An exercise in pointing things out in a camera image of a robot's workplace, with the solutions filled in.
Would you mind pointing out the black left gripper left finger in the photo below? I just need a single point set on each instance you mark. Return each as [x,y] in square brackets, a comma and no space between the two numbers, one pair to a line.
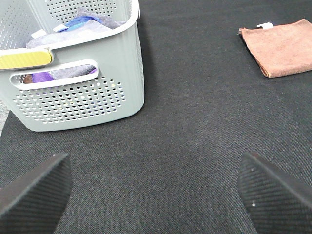
[35,202]

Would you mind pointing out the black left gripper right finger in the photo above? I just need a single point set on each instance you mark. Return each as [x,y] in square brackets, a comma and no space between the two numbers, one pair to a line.
[276,202]

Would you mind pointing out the brown towel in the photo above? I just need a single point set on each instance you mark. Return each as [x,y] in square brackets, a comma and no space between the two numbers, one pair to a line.
[281,50]

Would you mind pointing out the black table mat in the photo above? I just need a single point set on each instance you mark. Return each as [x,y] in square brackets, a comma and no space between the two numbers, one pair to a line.
[172,167]

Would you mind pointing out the grey perforated laundry basket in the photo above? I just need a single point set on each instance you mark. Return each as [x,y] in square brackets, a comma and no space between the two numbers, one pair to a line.
[114,91]

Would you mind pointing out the purple towel in basket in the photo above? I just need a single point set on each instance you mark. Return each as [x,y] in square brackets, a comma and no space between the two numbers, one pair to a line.
[59,74]

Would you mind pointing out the blue towel in basket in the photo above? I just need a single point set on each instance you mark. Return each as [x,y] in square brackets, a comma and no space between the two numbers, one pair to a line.
[76,23]

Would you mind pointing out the grey towel in basket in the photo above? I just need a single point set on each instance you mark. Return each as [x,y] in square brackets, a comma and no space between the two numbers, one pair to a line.
[88,30]

